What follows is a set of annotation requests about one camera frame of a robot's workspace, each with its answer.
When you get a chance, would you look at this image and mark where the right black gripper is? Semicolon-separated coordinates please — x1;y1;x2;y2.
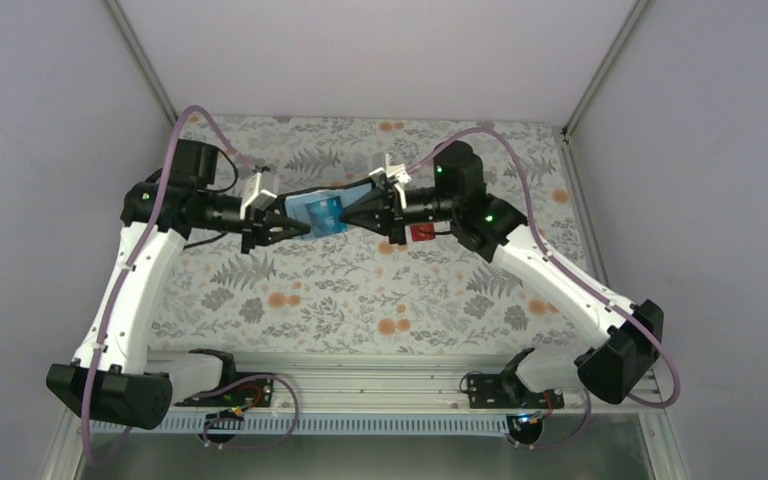
340;184;459;244

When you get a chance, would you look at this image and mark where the aluminium rail frame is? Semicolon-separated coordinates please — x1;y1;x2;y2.
69;354;664;415

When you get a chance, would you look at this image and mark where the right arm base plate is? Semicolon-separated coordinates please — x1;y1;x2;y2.
458;371;565;410

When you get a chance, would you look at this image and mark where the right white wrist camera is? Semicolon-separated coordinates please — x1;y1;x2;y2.
368;152;411;209

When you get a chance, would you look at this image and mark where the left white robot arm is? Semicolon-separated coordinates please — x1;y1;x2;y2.
46;140;311;430

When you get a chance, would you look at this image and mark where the white slotted cable duct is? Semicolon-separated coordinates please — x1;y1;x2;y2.
89;413;514;437

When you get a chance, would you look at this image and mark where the black leather card holder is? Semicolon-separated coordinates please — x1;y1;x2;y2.
283;179;374;241

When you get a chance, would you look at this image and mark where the floral table mat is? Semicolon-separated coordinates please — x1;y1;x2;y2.
148;116;586;355

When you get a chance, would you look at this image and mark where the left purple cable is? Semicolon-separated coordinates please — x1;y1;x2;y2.
80;105;300;468

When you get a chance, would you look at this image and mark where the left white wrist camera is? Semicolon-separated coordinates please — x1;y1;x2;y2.
239;167;279;220

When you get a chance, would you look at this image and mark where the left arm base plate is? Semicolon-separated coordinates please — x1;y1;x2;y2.
173;372;275;408

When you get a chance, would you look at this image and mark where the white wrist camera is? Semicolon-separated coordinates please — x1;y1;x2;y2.
239;167;279;220
368;152;411;209

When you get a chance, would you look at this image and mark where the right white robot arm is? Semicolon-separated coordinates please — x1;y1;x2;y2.
340;141;663;407

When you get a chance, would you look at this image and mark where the red credit card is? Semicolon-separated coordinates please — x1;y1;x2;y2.
409;224;436;242

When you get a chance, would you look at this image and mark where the blue credit card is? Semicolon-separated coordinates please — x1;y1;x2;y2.
305;197;346;238

